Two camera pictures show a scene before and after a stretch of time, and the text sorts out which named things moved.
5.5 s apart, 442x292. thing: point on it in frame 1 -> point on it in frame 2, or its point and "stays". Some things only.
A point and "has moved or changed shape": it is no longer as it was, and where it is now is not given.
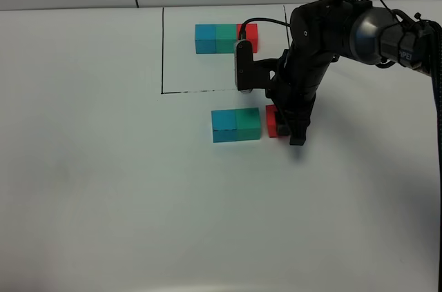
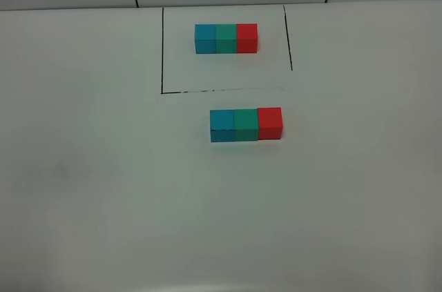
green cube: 247,123 stays
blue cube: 224,125 stays
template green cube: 226,36 stays
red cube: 272,120 has moved or changed shape
